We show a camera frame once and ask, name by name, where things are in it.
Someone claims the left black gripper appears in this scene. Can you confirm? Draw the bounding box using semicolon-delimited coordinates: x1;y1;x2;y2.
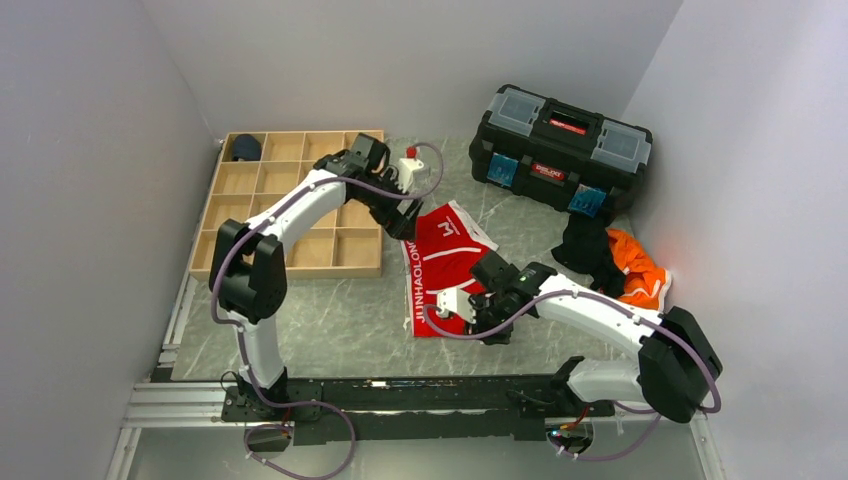
355;170;424;243

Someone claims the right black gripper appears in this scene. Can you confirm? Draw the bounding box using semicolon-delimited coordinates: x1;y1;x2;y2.
463;290;514;345

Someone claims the red white underwear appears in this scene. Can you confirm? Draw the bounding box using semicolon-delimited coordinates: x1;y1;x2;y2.
400;200;499;338

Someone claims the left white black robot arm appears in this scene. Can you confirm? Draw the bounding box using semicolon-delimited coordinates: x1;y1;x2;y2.
209;133;428;420

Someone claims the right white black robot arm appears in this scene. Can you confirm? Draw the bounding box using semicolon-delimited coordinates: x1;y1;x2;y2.
466;252;723;423

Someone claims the wooden compartment tray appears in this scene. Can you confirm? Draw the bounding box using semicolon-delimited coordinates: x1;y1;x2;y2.
188;129;386;282

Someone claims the black garment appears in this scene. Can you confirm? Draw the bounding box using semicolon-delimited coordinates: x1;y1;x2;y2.
551;213;626;299

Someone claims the orange garment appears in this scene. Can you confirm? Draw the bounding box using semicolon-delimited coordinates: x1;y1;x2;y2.
607;228;672;311

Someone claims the dark blue rolled garment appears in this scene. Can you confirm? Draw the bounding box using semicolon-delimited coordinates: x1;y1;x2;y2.
231;134;262;162

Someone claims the black toolbox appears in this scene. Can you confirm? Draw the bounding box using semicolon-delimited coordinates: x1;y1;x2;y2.
469;84;653;222

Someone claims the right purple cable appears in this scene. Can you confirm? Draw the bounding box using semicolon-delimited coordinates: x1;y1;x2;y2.
423;288;723;463

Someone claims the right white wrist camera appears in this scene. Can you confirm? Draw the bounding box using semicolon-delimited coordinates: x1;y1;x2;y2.
436;287;476;324

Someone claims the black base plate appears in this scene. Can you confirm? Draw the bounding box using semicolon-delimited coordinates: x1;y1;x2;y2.
220;375;615;446

